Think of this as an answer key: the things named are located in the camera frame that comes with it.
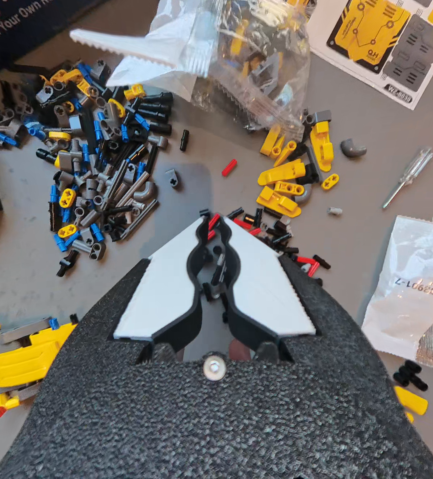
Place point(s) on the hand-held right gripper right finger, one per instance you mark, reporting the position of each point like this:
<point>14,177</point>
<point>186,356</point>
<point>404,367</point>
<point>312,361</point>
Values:
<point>272,299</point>

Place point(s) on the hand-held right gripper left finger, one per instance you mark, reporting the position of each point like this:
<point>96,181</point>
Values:
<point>160,299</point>

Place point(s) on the pile of black red pins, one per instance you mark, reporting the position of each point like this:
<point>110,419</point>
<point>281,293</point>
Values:
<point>280,236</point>

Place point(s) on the long red pin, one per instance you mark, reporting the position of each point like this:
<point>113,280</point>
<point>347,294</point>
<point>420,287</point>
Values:
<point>215,223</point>

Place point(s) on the yellow and grey brick assembly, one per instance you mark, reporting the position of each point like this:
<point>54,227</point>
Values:
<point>22,363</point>

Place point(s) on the grey desk with wooden edge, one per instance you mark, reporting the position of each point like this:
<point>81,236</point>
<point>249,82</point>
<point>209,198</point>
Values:
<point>366,187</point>

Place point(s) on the pile of yellow angled beams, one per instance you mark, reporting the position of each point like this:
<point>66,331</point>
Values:
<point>291,176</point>

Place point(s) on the loose red pin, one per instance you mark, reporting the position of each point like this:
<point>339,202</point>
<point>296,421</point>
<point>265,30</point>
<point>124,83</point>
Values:
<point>229,167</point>

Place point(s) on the large crumpled plastic bag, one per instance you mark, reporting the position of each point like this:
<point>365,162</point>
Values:
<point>418,292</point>

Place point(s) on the pile of blue grey connectors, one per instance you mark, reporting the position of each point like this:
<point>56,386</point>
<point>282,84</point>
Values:
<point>97,165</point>

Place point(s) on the grey curved piece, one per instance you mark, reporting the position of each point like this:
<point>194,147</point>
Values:
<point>353,147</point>

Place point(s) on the yellow curved panel piece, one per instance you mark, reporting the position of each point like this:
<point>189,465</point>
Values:
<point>411,403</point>

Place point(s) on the small metal rod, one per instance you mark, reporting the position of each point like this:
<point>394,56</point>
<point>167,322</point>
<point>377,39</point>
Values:
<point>407,178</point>

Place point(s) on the clear plastic bag of parts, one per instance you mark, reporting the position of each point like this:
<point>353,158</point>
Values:
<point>231,60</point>

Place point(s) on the printed parts sheet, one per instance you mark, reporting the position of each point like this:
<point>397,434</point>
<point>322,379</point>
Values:
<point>385,45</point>

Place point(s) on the blue cardboard kit box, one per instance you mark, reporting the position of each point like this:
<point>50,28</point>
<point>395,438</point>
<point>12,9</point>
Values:
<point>29,26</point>

